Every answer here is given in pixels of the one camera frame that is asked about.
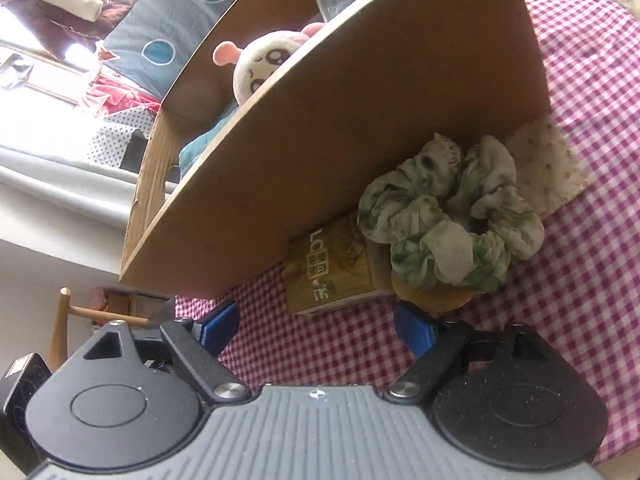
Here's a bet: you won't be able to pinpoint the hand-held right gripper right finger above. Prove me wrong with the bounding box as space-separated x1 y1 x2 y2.
385 301 544 404

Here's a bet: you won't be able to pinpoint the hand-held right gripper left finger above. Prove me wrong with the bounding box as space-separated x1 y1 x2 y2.
81 299 253 406

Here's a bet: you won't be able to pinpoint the gold tissue pack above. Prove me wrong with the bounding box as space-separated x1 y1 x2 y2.
285 212 401 317

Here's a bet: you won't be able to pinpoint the green white scrunchie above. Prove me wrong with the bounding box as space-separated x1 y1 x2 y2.
357 132 546 295

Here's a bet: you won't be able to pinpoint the teal towel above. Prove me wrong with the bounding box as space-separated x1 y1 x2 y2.
179 105 242 182

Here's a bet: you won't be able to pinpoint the cardboard box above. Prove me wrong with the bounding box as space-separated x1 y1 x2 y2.
119 0 552 300

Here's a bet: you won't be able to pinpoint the pink white plush toy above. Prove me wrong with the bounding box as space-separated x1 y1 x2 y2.
212 22 327 107

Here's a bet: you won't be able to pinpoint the mustard yellow cloth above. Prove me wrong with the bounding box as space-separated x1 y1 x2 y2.
390 271 477 317

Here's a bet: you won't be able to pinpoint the wooden chair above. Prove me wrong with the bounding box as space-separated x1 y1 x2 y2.
47 287 152 367

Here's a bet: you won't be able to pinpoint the small brown carton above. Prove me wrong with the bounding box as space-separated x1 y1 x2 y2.
90 287 167 332

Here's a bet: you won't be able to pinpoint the dark grey cabinet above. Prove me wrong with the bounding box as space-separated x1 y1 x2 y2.
120 132 152 174

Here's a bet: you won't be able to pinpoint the white floral cloth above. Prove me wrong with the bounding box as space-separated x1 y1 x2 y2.
505 115 594 219

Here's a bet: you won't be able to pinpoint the white curtain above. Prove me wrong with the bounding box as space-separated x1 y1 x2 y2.
0 145 139 232

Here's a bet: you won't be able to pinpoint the white polka-dot cloth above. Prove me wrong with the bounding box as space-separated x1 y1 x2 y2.
85 105 166 172

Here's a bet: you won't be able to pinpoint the pink hanging clothes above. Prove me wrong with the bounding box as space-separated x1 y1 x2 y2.
75 67 164 122

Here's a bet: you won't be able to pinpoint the blue patterned bed sheet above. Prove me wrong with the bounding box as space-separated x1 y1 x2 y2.
97 0 277 104

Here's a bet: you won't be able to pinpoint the grey hanging object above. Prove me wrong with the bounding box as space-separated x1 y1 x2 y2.
0 52 34 89

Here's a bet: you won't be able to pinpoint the maroon hanging garment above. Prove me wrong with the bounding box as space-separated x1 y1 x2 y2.
0 0 137 57

